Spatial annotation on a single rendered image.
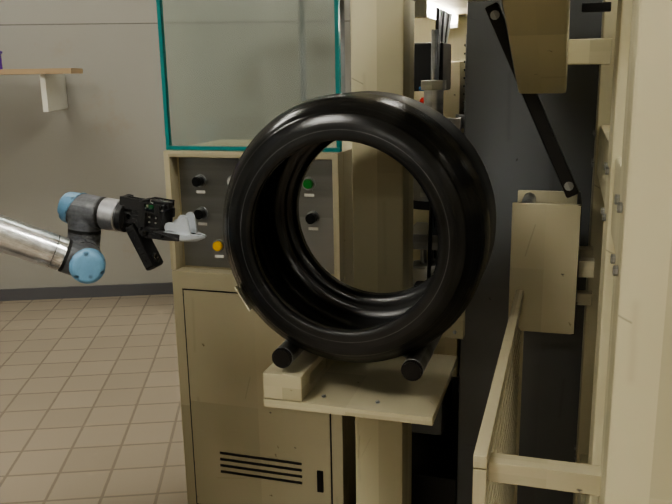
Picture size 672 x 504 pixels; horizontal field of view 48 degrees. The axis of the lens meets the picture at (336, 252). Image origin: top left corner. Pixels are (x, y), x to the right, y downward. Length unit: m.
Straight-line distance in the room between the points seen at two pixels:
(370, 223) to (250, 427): 0.89
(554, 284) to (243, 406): 1.12
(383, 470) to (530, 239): 0.75
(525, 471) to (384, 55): 1.09
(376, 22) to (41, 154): 3.89
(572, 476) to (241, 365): 1.51
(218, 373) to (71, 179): 3.18
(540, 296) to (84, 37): 4.10
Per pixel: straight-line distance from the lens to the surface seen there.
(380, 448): 2.07
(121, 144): 5.34
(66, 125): 5.40
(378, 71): 1.84
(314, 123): 1.48
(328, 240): 2.24
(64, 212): 1.87
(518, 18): 1.31
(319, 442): 2.41
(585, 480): 1.06
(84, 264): 1.72
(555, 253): 1.76
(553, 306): 1.79
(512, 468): 1.06
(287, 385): 1.65
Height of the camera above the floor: 1.49
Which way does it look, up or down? 13 degrees down
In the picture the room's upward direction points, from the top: 1 degrees counter-clockwise
